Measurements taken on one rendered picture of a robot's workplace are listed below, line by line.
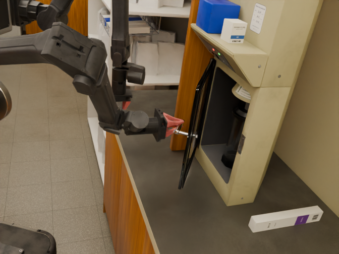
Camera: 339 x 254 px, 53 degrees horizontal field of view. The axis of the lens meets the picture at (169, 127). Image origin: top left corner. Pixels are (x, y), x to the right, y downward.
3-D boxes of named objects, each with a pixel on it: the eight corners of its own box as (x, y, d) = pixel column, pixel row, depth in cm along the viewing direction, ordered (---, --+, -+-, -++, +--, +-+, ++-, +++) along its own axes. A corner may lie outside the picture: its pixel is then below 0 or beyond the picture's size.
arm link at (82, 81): (81, 35, 74) (66, 78, 70) (107, 40, 73) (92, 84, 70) (108, 106, 115) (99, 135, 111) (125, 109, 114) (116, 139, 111)
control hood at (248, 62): (214, 51, 125) (220, 24, 120) (260, 87, 99) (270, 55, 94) (185, 51, 121) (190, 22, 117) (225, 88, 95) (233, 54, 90)
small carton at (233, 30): (233, 38, 105) (237, 18, 102) (242, 43, 101) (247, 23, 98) (220, 38, 103) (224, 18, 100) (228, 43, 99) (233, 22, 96)
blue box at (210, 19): (221, 26, 118) (227, -1, 113) (234, 34, 110) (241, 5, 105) (195, 24, 114) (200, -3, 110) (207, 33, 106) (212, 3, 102)
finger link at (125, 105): (129, 117, 140) (131, 97, 135) (112, 118, 138) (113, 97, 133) (126, 109, 145) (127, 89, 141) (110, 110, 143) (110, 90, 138)
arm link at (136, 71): (120, 47, 133) (112, 51, 125) (148, 52, 131) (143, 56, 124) (118, 76, 138) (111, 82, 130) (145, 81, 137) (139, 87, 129)
